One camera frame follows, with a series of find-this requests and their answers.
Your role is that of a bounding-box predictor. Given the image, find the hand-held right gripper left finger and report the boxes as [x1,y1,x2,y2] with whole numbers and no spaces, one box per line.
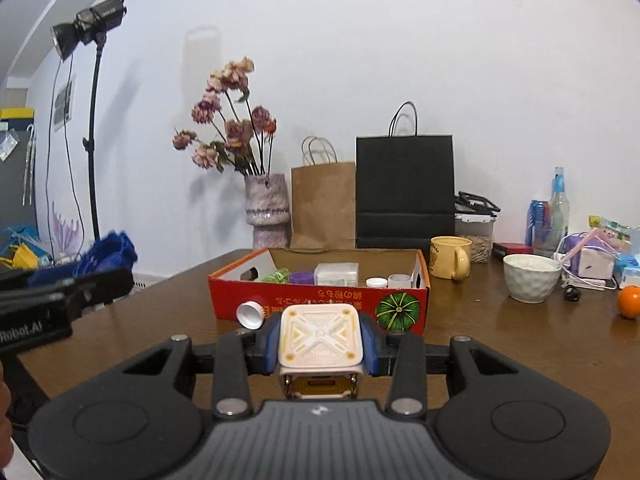
[122,312,281,420]

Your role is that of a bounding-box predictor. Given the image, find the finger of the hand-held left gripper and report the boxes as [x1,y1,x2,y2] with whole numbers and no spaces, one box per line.
[75,267,135,313]

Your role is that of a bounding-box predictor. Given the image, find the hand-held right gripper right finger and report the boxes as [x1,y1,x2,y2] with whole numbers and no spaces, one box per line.
[361,314,518,420]

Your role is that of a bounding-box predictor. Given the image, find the blue ribbed plastic lid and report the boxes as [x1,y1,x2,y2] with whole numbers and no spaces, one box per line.
[75,231,138,281]

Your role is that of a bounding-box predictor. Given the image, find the cream square plastic block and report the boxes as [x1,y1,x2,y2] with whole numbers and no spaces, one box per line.
[277,304,363,401]

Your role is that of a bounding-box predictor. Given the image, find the red cardboard box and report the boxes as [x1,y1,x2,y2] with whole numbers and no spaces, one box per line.
[208,247,431,337]

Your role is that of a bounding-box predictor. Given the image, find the white ribbed bottle cap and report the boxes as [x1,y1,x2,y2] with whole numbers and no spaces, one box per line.
[236,301,266,331]

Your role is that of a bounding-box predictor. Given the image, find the purple artificial flower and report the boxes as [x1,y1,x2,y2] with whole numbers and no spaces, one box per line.
[50,201,83,256]

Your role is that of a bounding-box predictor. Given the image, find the white translucent plastic box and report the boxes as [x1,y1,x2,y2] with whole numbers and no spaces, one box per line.
[313,262,360,287]

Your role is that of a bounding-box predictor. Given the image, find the yellow mug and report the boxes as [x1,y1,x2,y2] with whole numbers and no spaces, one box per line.
[430,236,473,281]

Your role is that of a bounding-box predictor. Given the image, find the cluttered storage shelf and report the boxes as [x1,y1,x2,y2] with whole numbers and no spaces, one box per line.
[0,107,53,271]

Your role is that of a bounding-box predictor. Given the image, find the black light stand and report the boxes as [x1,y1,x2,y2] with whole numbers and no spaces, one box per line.
[82,35,108,241]

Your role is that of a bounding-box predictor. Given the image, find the mottled purple ceramic vase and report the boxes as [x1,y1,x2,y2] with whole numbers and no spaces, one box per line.
[244,173,292,250]

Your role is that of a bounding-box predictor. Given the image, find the brown paper bag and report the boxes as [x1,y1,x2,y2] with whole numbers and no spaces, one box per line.
[290,136,357,250]

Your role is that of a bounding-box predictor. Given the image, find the clear container with black lid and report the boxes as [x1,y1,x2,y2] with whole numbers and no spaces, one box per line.
[455,191,501,264]

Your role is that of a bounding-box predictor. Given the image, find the black paper bag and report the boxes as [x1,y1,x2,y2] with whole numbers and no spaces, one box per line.
[355,101,456,251]

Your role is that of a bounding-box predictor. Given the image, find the dark red flat box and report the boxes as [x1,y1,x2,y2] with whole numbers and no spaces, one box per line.
[492,242,534,261]

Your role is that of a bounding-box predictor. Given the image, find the white dimpled bowl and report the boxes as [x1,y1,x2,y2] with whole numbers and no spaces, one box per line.
[503,254,563,304]

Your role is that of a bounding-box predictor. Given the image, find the dried pink flowers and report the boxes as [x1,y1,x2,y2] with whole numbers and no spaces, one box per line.
[172,56,277,177]

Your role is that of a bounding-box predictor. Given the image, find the blue drink can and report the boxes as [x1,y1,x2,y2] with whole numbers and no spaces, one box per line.
[526,200,551,247]

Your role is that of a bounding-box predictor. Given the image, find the clear glass bottle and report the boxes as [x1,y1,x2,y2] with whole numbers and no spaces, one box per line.
[534,166,571,259]

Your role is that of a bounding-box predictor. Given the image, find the pink stick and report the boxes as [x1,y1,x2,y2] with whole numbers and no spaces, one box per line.
[562,230,608,263]

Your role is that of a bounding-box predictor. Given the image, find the purple and white gadget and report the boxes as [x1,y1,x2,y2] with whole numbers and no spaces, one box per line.
[565,232,618,281]

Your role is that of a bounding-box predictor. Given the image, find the orange fruit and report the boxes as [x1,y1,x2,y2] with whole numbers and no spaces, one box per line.
[616,285,640,319]

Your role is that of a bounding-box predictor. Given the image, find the black studio light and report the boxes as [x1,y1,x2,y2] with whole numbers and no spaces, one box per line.
[51,0,128,61]

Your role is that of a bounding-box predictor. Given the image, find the colourful snack packet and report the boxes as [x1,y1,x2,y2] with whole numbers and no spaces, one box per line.
[589,216,631,241]

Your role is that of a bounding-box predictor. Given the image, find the blue and white tissue pack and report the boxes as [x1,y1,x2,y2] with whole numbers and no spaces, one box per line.
[614,254,640,288]

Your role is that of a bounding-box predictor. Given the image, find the wall poster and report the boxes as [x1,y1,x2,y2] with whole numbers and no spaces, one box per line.
[52,76,76,132]

